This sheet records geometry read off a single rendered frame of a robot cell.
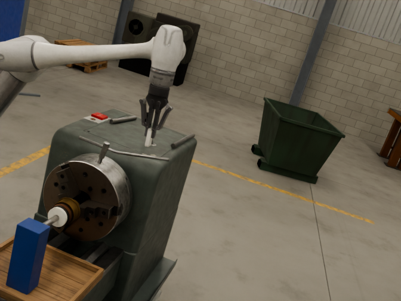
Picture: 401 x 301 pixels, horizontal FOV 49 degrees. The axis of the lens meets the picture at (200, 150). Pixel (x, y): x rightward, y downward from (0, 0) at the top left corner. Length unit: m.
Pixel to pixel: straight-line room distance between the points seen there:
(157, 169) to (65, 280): 0.52
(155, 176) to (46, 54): 0.60
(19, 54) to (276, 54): 10.15
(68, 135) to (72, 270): 0.54
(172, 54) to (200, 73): 10.23
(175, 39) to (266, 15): 10.04
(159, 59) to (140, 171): 0.45
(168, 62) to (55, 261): 0.82
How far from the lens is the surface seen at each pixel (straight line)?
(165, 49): 1.57
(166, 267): 2.47
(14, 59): 1.73
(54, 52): 1.69
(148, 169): 1.74
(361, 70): 11.76
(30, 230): 1.45
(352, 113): 11.87
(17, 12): 6.90
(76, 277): 1.66
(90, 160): 1.68
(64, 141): 1.87
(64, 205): 1.59
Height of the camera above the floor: 1.86
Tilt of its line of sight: 17 degrees down
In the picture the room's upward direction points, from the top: 17 degrees clockwise
